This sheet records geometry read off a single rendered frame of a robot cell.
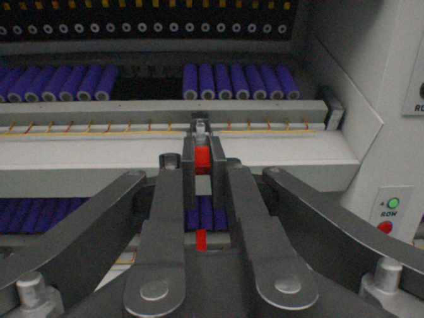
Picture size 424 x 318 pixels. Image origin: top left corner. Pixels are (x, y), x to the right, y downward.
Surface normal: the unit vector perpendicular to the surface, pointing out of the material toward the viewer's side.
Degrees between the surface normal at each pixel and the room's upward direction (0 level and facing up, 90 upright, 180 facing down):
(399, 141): 90
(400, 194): 90
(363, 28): 90
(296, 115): 110
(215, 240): 20
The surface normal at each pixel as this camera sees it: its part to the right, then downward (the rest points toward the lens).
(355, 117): -1.00, 0.01
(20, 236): 0.03, -0.70
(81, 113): 0.05, 0.71
